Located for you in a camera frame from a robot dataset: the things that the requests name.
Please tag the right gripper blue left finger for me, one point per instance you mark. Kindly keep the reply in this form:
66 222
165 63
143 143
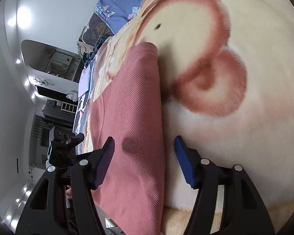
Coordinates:
106 155

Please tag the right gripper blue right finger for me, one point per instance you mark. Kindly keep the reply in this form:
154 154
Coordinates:
188 159

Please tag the pink knit garment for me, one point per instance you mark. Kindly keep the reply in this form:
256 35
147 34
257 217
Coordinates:
129 110

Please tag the dark blue crumpled clothes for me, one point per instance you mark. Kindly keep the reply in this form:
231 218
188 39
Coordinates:
89 56

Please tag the person's hand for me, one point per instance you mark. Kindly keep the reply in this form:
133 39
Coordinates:
68 192

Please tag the dark tv console shelf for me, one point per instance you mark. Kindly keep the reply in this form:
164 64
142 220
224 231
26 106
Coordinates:
50 115

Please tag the beige crumpled cloth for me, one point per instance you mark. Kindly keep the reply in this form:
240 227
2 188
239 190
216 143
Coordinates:
84 48

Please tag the cream pig print blanket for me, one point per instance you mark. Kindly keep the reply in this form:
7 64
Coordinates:
226 72

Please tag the dark floral pillow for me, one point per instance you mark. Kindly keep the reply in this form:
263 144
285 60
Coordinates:
94 30

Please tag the blue patterned bed sheet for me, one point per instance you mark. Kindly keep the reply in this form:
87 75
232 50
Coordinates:
116 13

